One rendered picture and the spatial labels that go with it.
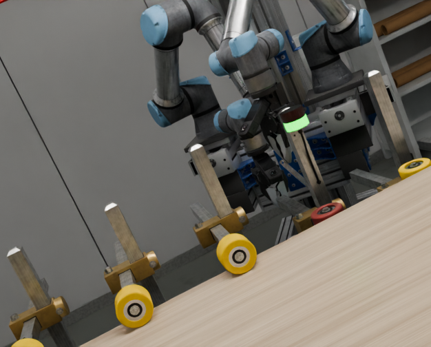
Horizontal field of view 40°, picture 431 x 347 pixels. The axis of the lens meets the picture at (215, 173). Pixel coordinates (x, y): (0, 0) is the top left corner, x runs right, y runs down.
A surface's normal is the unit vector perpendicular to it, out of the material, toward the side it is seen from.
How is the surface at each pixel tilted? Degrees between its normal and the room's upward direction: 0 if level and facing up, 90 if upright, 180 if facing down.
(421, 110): 90
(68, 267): 90
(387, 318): 0
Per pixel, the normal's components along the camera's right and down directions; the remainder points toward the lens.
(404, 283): -0.40, -0.89
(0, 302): 0.25, 0.11
